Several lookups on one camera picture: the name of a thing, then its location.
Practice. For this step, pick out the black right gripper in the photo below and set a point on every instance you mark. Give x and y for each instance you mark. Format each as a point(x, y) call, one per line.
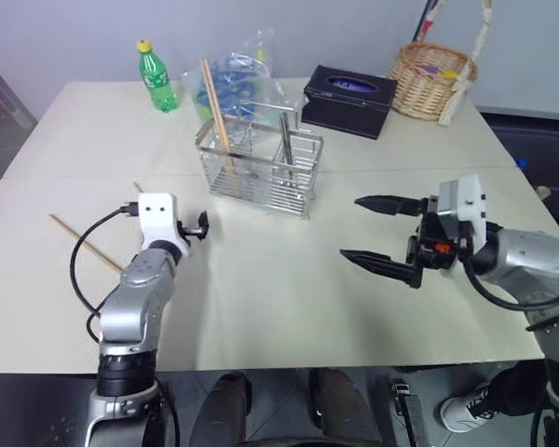
point(431, 251)

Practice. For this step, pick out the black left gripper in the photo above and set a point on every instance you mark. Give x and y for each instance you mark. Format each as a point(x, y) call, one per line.
point(186, 230)

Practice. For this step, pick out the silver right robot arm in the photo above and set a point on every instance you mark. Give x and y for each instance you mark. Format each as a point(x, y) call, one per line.
point(531, 256)

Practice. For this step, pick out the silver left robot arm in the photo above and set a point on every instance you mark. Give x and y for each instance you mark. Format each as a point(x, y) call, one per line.
point(135, 298)

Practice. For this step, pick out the metal spoon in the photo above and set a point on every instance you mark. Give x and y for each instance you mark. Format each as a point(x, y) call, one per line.
point(287, 139)

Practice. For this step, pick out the wooden chopstick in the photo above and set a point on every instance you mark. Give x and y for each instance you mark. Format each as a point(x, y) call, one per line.
point(214, 107)
point(219, 104)
point(86, 243)

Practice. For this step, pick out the black tissue box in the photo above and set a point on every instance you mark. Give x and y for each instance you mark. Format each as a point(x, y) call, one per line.
point(349, 100)

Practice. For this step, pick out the clear plastic bag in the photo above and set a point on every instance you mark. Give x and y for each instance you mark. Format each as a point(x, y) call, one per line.
point(242, 79)

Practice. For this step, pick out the green bottle with yellow cap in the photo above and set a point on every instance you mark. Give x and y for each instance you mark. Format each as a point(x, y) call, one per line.
point(159, 79)

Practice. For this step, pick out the small blue object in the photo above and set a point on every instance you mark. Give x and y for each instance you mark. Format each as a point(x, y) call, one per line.
point(522, 163)

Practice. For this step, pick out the dark rounded shape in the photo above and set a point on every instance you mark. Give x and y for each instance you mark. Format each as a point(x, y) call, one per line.
point(223, 410)
point(342, 410)

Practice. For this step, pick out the white sneaker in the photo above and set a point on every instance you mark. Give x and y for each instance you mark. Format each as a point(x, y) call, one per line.
point(468, 410)

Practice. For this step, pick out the black trouser leg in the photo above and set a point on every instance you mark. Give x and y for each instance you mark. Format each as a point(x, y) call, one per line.
point(517, 388)

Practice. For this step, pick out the black pole with flag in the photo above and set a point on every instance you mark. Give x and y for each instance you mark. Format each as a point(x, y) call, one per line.
point(429, 21)

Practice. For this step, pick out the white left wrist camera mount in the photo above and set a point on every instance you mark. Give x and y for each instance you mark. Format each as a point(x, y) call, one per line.
point(156, 219)

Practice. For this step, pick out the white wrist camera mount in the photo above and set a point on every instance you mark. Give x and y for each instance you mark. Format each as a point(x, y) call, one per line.
point(156, 219)
point(470, 195)

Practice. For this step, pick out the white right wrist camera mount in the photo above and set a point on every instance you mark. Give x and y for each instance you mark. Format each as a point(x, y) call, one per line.
point(470, 195)

